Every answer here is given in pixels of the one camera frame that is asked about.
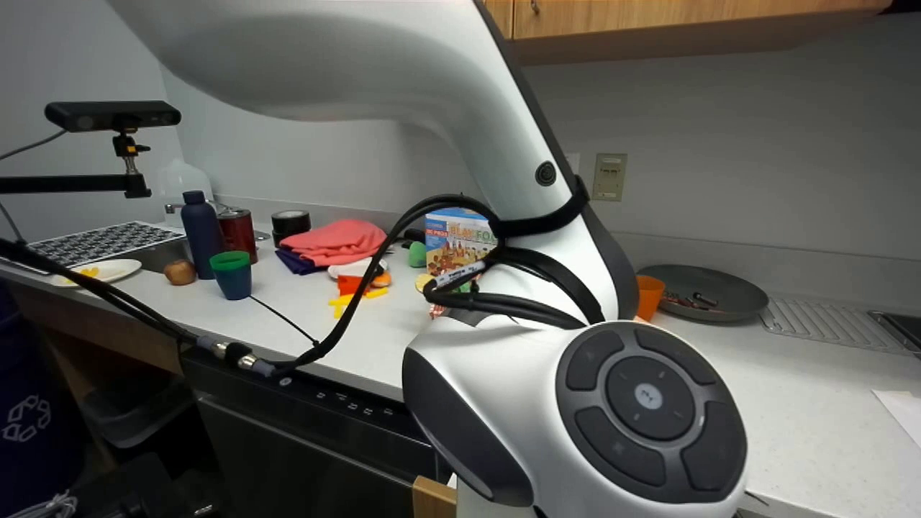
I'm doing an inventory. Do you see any white drawer with wooden front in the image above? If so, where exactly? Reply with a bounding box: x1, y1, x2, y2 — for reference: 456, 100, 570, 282
413, 472, 460, 518

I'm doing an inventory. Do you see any blue toy food box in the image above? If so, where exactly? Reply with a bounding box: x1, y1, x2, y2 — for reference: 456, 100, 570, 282
424, 205, 502, 282

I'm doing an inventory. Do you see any red toy fries box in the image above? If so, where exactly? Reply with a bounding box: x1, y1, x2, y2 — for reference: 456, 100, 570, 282
338, 271, 396, 298

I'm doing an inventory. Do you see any yellow toy fry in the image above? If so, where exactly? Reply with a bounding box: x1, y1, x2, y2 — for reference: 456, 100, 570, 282
328, 291, 377, 320

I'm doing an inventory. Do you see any pink cloth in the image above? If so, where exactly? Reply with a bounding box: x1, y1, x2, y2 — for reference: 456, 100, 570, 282
278, 215, 390, 271

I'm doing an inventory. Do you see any dark blue cloth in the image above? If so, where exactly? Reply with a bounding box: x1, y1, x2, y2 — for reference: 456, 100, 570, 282
273, 248, 321, 277

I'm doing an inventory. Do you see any black round jar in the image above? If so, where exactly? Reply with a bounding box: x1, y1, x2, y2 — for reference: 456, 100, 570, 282
272, 210, 315, 248

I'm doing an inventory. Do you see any orange cup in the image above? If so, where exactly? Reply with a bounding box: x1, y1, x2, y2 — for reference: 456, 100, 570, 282
634, 274, 669, 326

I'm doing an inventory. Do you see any red can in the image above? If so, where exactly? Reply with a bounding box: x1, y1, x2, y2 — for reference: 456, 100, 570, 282
216, 208, 262, 264

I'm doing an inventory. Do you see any teal cup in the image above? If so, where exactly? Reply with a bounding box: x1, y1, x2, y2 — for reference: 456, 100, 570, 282
208, 248, 257, 301

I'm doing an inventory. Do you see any black dishwasher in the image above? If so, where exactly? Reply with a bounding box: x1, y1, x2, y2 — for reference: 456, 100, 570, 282
181, 347, 456, 518

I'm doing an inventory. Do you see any dark blue bottle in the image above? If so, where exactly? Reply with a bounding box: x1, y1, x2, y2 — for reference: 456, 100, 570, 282
178, 187, 229, 282

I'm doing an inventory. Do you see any brown round toy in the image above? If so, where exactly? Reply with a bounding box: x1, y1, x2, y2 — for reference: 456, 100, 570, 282
162, 259, 201, 288

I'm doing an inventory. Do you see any wooden upper cabinet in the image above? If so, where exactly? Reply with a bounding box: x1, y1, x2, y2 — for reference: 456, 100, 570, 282
475, 0, 896, 69

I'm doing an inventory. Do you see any gray grid mat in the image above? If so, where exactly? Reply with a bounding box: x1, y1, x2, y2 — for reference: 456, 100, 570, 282
760, 294, 911, 356
27, 218, 187, 271

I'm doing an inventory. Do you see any blue recycling bin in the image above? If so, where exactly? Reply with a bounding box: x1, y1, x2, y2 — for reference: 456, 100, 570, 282
0, 284, 86, 518

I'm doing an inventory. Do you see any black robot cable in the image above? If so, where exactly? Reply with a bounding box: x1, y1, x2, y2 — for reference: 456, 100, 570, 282
0, 176, 611, 379

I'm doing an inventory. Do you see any beige light switch plate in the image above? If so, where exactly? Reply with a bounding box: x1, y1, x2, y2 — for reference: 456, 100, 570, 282
590, 150, 630, 205

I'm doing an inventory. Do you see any black stereo camera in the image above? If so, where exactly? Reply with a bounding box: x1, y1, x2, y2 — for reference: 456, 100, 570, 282
40, 98, 185, 136

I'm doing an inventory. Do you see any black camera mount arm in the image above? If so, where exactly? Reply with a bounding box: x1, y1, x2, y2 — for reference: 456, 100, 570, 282
0, 130, 158, 202

